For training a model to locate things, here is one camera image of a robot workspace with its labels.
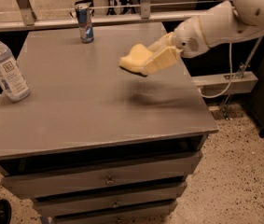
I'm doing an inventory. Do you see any middle grey drawer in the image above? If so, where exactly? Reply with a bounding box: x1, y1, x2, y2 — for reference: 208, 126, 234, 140
34, 181, 187, 217

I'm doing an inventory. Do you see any clear plastic water bottle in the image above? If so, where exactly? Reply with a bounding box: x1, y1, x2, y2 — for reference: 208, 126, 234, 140
0, 41, 30, 102

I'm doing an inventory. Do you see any metal railing frame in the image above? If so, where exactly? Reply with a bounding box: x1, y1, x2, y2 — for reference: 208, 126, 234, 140
0, 0, 225, 32

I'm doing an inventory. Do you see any yellow sponge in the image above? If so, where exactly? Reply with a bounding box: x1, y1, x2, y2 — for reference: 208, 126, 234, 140
118, 44, 153, 77

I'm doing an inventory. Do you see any white cable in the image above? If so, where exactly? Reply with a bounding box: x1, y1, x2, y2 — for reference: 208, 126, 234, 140
198, 42, 234, 99

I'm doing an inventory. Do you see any grey drawer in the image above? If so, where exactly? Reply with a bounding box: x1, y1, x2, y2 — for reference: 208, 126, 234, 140
0, 151, 203, 200
55, 201, 177, 224
34, 181, 187, 217

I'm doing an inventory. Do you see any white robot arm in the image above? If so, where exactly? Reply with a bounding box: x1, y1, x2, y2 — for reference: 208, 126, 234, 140
141, 0, 264, 76

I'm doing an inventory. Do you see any grey drawer cabinet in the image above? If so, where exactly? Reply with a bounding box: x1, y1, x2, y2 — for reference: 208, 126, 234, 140
0, 22, 219, 224

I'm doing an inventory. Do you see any bottom grey drawer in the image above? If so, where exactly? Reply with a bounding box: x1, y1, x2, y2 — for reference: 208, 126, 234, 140
55, 201, 177, 224

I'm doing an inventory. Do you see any top grey drawer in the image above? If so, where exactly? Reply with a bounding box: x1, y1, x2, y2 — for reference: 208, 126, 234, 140
0, 151, 203, 200

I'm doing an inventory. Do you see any blue energy drink can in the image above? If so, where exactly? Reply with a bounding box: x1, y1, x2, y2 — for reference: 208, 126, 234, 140
75, 4, 94, 43

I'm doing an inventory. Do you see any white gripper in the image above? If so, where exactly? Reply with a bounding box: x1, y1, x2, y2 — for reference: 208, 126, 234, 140
143, 17, 210, 76

